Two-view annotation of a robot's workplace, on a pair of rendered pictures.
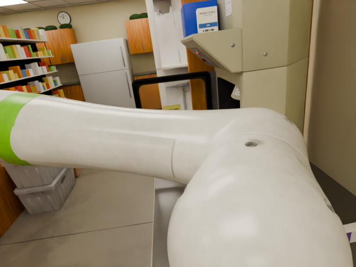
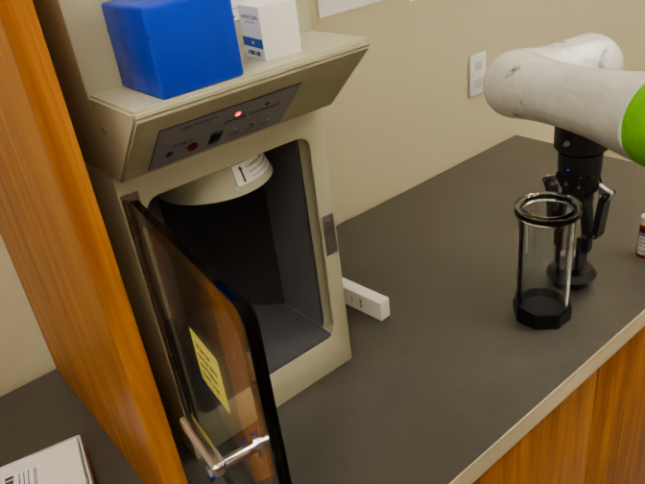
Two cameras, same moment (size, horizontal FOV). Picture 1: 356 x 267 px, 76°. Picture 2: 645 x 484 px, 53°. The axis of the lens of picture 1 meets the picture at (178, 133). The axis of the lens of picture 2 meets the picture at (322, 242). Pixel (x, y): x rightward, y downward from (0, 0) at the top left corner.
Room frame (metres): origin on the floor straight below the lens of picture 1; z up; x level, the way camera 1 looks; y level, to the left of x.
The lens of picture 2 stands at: (1.09, 0.55, 1.69)
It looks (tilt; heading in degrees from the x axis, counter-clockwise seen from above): 29 degrees down; 235
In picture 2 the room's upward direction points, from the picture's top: 8 degrees counter-clockwise
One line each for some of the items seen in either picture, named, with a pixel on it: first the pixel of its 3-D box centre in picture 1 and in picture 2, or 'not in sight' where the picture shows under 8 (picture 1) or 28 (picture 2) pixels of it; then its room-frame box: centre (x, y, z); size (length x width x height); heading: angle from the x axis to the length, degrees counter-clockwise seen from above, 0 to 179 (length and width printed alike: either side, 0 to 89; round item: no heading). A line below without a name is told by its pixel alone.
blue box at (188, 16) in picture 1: (198, 20); (173, 39); (0.79, -0.11, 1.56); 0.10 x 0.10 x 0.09; 2
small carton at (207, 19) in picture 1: (206, 21); (270, 28); (0.67, -0.12, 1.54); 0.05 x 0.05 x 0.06; 86
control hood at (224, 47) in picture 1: (205, 52); (244, 107); (0.72, -0.11, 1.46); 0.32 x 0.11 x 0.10; 2
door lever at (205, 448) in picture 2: not in sight; (218, 437); (0.93, 0.07, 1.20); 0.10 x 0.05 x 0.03; 85
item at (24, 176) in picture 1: (41, 160); not in sight; (2.34, 1.54, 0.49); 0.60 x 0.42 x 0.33; 2
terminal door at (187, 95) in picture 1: (176, 124); (216, 394); (0.89, 0.00, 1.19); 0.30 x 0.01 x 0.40; 85
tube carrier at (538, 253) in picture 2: not in sight; (544, 259); (0.24, -0.01, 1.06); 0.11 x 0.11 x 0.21
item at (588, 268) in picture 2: not in sight; (571, 267); (0.11, -0.04, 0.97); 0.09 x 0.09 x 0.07
